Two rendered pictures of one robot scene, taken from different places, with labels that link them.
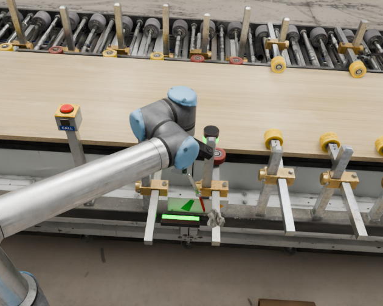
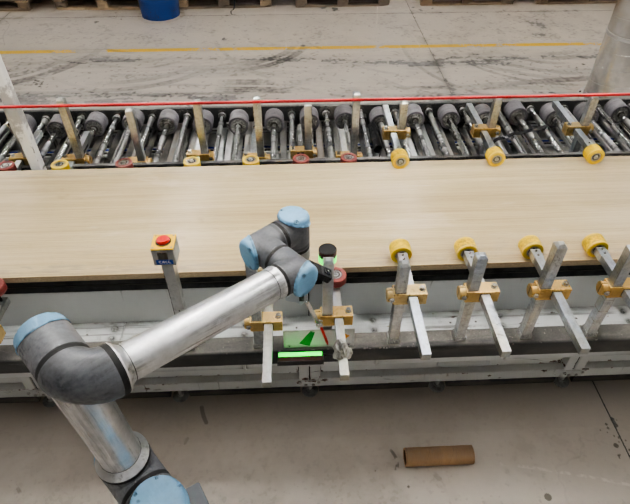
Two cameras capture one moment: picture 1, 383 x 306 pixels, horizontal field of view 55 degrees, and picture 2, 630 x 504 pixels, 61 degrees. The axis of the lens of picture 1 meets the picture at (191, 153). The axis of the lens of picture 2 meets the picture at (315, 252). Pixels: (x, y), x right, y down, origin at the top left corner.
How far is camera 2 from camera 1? 0.38 m
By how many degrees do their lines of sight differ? 3
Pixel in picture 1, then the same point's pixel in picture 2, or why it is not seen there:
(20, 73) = (85, 196)
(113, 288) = (222, 454)
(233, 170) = (357, 293)
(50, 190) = (176, 329)
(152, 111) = (263, 237)
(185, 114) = (298, 236)
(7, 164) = (82, 311)
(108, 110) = (200, 234)
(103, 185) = (225, 320)
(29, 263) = not seen: hidden behind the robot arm
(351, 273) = (515, 406)
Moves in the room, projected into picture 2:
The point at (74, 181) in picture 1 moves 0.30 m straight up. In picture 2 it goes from (197, 318) to (173, 211)
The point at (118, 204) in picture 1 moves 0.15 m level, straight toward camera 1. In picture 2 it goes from (224, 346) to (234, 378)
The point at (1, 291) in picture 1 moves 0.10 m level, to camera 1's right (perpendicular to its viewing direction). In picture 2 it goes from (117, 448) to (156, 446)
